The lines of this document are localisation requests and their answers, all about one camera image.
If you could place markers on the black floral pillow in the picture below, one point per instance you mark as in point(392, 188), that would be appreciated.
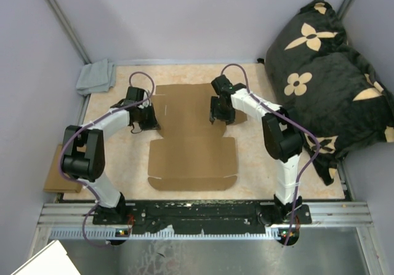
point(335, 91)

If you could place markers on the grey folded cloth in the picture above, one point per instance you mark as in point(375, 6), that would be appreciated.
point(96, 77)

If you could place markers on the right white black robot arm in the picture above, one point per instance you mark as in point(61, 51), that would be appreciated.
point(283, 138)

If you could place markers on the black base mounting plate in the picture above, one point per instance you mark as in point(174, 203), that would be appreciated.
point(209, 218)

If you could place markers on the aluminium rail frame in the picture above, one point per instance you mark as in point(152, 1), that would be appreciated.
point(75, 221)

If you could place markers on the brown cardboard box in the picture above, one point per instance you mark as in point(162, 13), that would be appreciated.
point(192, 153)

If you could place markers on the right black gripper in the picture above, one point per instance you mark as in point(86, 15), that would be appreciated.
point(228, 119)

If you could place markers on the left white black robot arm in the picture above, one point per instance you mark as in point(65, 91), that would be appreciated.
point(83, 156)

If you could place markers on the white sheet corner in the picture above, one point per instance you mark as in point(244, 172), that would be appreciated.
point(51, 260)

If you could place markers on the small flat cardboard box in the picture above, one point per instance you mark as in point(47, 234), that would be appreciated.
point(55, 181)

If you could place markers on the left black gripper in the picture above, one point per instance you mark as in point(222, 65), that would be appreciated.
point(152, 124)

